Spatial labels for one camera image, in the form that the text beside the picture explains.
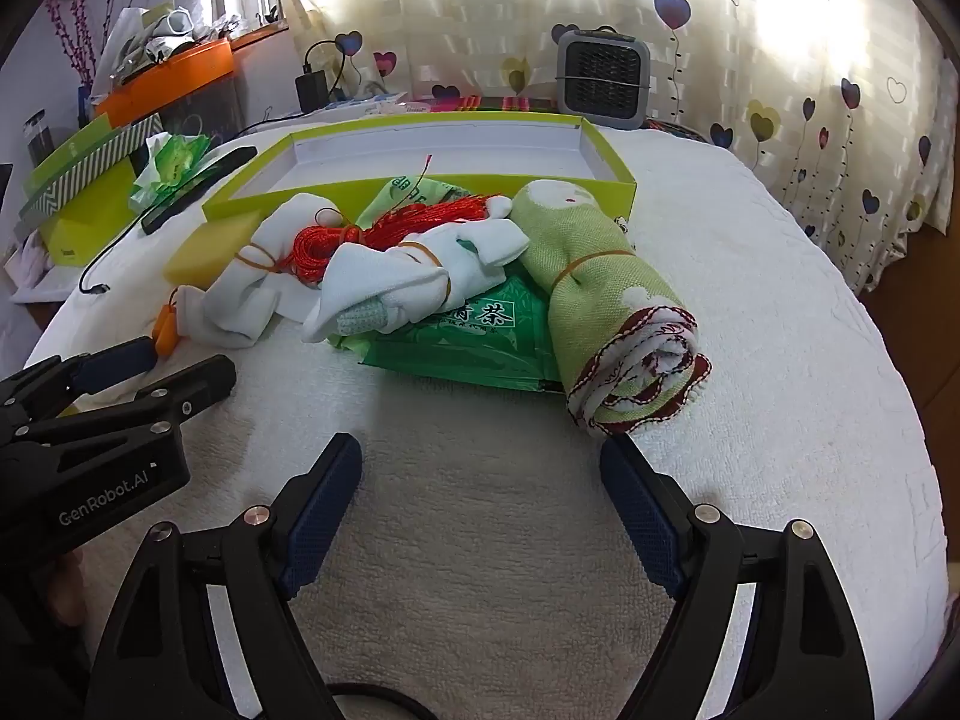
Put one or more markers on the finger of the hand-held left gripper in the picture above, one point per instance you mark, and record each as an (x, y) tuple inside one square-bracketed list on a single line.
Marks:
[(187, 390), (112, 365)]

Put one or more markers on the striped green gift box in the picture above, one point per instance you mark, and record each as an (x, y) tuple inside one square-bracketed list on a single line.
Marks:
[(82, 157)]

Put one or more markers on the green tissue packet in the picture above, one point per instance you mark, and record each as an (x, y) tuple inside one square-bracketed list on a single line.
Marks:
[(169, 165)]

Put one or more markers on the pile of white packaging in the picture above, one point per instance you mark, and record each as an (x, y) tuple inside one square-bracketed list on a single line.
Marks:
[(150, 30)]

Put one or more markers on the grey portable heater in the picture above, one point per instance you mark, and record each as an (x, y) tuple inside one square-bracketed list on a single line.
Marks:
[(600, 75)]

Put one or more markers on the white sock bundle grey toe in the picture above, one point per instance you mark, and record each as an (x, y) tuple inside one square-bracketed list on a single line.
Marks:
[(375, 277)]

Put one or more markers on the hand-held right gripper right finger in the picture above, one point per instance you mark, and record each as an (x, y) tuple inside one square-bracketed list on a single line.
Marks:
[(637, 517)]

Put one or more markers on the person's left hand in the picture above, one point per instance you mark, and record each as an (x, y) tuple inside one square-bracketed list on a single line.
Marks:
[(69, 589)]

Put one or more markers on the white blue power strip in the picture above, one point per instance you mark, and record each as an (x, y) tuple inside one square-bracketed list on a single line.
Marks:
[(352, 99)]

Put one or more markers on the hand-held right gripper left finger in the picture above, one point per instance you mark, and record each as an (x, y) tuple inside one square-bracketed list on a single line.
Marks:
[(322, 517)]

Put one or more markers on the plaid cloth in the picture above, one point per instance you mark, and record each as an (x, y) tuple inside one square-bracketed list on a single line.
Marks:
[(495, 103)]

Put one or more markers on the orange wall tray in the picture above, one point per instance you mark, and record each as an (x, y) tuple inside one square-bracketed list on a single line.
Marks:
[(165, 79)]

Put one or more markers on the light green packet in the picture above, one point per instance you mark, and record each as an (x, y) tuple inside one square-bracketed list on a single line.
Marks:
[(390, 195)]

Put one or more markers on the small clear sachet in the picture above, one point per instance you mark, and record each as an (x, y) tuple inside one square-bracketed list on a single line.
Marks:
[(394, 106)]

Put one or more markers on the lime green shallow box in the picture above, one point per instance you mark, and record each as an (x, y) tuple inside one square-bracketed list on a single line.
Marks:
[(450, 156)]

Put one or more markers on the black smartphone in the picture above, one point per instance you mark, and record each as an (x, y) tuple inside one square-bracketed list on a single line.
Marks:
[(195, 191)]

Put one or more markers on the black charger adapter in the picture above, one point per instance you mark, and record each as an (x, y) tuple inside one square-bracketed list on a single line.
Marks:
[(311, 90)]

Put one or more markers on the pink flower branches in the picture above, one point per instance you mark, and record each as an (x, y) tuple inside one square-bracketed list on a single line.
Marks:
[(75, 37)]

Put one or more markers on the orange whistle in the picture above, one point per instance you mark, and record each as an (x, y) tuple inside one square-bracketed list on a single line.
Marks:
[(166, 334)]

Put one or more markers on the green towel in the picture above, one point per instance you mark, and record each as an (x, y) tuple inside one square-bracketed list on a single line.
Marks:
[(600, 292)]

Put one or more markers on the yellow sponge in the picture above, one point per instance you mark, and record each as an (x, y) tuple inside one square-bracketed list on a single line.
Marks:
[(202, 251)]

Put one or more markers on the lime green box base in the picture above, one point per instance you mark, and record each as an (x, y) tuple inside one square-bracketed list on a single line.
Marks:
[(90, 229)]

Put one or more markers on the orange window sill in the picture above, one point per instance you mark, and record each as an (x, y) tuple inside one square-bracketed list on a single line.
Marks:
[(259, 34)]

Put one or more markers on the heart print curtain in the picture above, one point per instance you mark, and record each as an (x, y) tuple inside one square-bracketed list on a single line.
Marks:
[(525, 0)]

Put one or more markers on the green tea packet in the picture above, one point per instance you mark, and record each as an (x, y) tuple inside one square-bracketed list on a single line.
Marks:
[(465, 352)]

